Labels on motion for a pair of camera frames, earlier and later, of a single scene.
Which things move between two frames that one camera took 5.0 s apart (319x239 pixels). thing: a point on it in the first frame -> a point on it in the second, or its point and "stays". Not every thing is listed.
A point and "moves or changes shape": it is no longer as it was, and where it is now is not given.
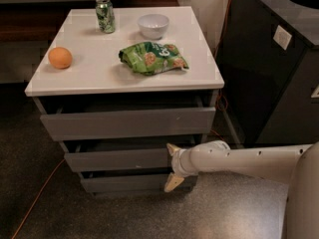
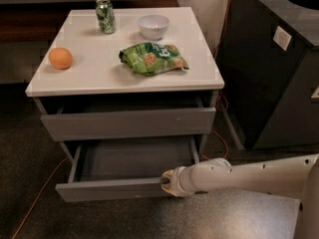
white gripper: x=179 y=163 -> x=178 y=181
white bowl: x=153 y=26 stays
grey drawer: x=119 y=160 moves or changes shape
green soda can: x=105 y=14 stays
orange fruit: x=60 y=58 stays
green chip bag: x=154 y=57 stays
